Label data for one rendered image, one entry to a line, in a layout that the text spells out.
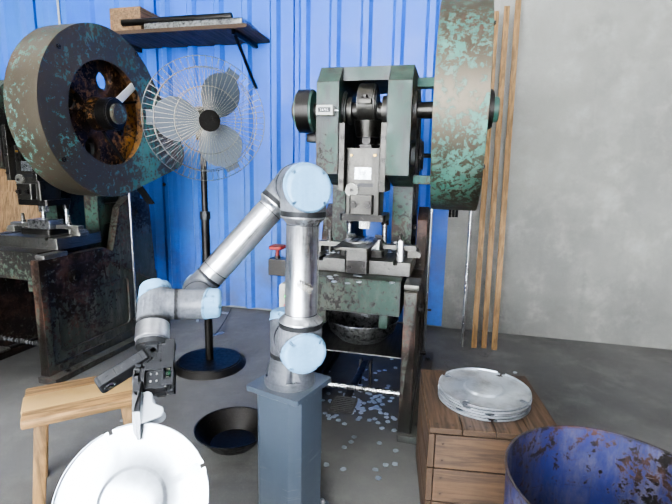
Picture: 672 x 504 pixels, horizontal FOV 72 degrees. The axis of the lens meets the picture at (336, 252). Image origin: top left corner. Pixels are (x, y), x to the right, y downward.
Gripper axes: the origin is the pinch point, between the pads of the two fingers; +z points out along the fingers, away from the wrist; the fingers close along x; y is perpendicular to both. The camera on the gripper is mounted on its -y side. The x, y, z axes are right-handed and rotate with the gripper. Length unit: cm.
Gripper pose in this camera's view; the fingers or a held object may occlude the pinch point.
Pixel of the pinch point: (136, 434)
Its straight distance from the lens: 108.8
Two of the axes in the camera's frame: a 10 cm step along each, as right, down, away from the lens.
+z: 1.7, 8.2, -5.4
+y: 9.7, -0.3, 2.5
